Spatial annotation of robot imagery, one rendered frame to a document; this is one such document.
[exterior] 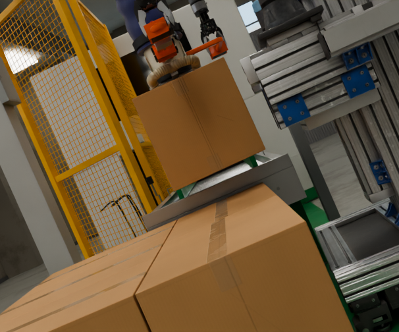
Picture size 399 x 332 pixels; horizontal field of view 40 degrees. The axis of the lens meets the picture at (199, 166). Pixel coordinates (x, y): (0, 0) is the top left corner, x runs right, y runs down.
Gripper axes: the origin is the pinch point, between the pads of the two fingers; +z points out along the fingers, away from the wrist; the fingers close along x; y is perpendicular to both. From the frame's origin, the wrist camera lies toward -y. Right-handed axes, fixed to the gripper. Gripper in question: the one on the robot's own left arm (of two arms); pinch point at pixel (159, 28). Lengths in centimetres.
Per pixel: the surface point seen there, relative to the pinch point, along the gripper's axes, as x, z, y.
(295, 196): -27, 78, 53
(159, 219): 31, 63, 57
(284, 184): -25, 71, 53
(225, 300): 13, 75, -71
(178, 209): 22, 63, 56
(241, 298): 9, 76, -71
